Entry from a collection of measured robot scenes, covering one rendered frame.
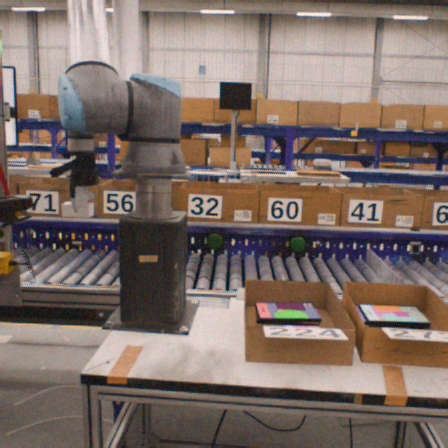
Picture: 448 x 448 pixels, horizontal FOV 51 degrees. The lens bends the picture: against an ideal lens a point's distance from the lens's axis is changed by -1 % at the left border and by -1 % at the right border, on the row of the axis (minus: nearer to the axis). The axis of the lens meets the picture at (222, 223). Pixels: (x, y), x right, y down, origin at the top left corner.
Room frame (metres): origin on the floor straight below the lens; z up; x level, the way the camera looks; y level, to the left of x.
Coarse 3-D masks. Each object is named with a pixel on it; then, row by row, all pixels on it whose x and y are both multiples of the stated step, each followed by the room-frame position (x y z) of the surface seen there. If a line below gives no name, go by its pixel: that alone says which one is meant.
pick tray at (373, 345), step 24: (360, 288) 1.51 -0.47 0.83; (384, 288) 1.50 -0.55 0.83; (408, 288) 1.50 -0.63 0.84; (432, 312) 1.42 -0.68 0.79; (360, 336) 1.18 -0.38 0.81; (384, 336) 1.13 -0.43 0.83; (360, 360) 1.15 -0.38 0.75; (384, 360) 1.13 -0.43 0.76; (408, 360) 1.13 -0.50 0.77; (432, 360) 1.12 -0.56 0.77
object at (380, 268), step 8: (368, 248) 2.14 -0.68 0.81; (368, 256) 2.12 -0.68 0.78; (376, 256) 2.00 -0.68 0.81; (368, 264) 2.11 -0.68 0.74; (376, 264) 1.99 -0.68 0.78; (384, 264) 1.88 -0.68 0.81; (376, 272) 1.98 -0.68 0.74; (384, 272) 1.87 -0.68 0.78; (392, 272) 1.78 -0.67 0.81; (384, 280) 1.86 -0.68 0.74; (392, 280) 1.77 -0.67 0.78; (400, 280) 1.69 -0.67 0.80
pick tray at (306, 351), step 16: (256, 288) 1.50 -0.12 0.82; (272, 288) 1.50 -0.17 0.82; (288, 288) 1.50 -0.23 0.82; (304, 288) 1.50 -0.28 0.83; (320, 288) 1.50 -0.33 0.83; (320, 304) 1.50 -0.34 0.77; (336, 304) 1.36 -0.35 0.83; (336, 320) 1.34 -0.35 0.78; (256, 336) 1.13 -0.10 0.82; (352, 336) 1.12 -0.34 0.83; (256, 352) 1.13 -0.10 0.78; (272, 352) 1.13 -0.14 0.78; (288, 352) 1.12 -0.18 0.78; (304, 352) 1.12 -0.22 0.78; (320, 352) 1.12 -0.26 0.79; (336, 352) 1.12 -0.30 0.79; (352, 352) 1.12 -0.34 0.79
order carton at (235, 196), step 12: (180, 192) 2.25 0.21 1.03; (192, 192) 2.25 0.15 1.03; (204, 192) 2.25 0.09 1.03; (216, 192) 2.25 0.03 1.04; (228, 192) 2.25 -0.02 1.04; (240, 192) 2.25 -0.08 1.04; (252, 192) 2.24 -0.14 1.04; (180, 204) 2.25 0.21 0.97; (228, 204) 2.25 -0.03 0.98; (240, 204) 2.25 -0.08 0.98; (252, 204) 2.24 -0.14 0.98; (228, 216) 2.25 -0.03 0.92; (252, 216) 2.24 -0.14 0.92
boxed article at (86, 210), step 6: (66, 204) 1.64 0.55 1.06; (84, 204) 1.65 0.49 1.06; (90, 204) 1.66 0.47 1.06; (66, 210) 1.64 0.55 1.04; (72, 210) 1.64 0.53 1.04; (78, 210) 1.64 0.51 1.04; (84, 210) 1.64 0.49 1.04; (90, 210) 1.65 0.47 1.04; (66, 216) 1.64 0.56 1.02; (72, 216) 1.64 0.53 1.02; (78, 216) 1.64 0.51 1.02; (84, 216) 1.64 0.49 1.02; (90, 216) 1.65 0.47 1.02
